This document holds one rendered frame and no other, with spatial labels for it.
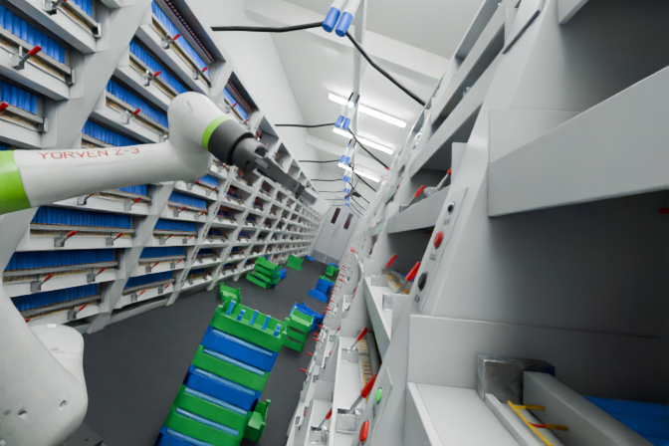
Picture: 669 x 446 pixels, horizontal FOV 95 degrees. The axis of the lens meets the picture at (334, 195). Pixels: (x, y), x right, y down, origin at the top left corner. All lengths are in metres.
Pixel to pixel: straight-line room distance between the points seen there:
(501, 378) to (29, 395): 0.71
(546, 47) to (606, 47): 0.05
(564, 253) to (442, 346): 0.13
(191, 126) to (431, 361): 0.63
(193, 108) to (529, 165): 0.65
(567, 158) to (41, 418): 0.82
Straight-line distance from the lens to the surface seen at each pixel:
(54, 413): 0.81
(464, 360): 0.29
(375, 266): 0.97
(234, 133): 0.70
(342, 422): 0.57
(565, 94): 0.35
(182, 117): 0.75
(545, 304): 0.31
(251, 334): 1.39
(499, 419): 0.26
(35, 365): 0.77
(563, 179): 0.21
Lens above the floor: 1.01
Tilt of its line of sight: 7 degrees up
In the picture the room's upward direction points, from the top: 23 degrees clockwise
